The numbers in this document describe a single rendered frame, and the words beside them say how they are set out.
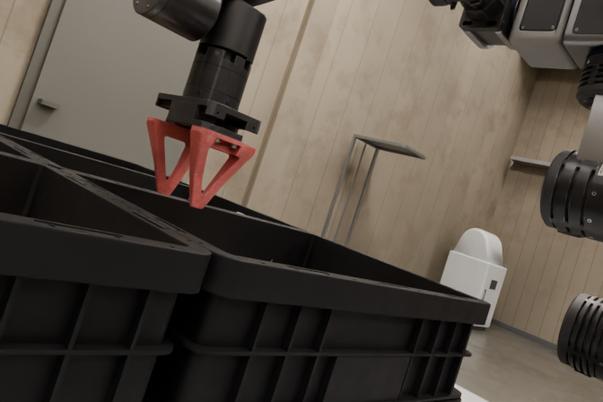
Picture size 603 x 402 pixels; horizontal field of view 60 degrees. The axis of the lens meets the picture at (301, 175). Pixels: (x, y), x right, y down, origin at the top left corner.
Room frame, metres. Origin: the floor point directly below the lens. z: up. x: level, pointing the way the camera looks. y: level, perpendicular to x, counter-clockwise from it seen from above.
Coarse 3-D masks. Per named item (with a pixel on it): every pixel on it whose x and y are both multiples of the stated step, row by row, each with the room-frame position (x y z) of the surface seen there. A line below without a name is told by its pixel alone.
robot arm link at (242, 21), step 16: (224, 0) 0.50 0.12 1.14; (240, 0) 0.50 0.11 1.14; (224, 16) 0.50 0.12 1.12; (240, 16) 0.50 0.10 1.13; (256, 16) 0.51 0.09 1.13; (208, 32) 0.50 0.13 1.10; (224, 32) 0.50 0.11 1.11; (240, 32) 0.50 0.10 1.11; (256, 32) 0.51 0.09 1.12; (224, 48) 0.50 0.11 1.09; (240, 48) 0.50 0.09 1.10; (256, 48) 0.52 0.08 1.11
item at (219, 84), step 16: (208, 48) 0.50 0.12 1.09; (192, 64) 0.52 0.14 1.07; (208, 64) 0.50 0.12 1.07; (224, 64) 0.50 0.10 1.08; (240, 64) 0.51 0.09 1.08; (192, 80) 0.50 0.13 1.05; (208, 80) 0.50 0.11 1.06; (224, 80) 0.50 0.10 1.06; (240, 80) 0.51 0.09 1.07; (160, 96) 0.53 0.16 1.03; (176, 96) 0.51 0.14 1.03; (192, 96) 0.50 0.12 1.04; (208, 96) 0.50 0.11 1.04; (224, 96) 0.50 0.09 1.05; (240, 96) 0.52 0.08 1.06; (208, 112) 0.47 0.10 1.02; (224, 112) 0.48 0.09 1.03; (240, 112) 0.49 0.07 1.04; (240, 128) 0.52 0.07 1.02; (256, 128) 0.51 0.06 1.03
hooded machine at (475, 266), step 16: (464, 240) 7.22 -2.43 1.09; (480, 240) 7.05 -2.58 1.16; (496, 240) 7.20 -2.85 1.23; (464, 256) 7.13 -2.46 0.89; (480, 256) 7.00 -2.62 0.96; (496, 256) 7.13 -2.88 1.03; (448, 272) 7.25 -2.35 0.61; (464, 272) 7.08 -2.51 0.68; (480, 272) 6.91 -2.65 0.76; (496, 272) 7.03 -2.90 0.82; (464, 288) 7.02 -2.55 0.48; (480, 288) 6.86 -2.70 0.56; (496, 288) 7.11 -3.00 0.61
